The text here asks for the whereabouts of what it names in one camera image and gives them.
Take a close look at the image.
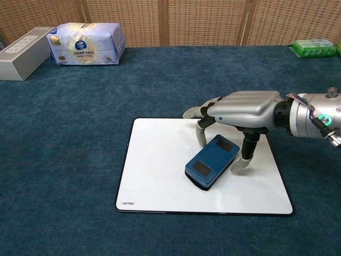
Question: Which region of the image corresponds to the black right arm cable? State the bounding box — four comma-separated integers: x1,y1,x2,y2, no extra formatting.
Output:
308,106,341,150

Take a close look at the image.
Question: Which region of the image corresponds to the white whiteboard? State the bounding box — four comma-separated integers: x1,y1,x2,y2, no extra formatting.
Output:
115,118,294,217

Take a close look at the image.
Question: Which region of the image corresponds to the green wet wipes pack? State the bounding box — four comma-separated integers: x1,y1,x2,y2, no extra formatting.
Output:
289,39,337,59

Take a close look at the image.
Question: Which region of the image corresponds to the blue board eraser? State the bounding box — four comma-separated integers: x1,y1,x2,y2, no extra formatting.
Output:
184,134,240,191

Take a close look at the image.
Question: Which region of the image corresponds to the blue carpet table mat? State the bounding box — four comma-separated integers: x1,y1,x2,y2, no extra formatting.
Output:
0,44,341,256

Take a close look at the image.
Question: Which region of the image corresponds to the white purple tissue pack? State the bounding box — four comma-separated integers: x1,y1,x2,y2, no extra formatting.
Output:
46,22,126,66

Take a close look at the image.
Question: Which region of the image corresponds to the woven wooden folding screen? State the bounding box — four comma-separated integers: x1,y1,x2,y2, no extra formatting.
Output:
0,0,341,47

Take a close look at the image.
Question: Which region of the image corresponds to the long white power strip box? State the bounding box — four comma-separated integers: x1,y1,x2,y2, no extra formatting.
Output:
0,26,55,81

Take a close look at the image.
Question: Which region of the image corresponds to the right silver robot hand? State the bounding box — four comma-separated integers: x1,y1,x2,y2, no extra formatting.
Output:
183,91,285,177

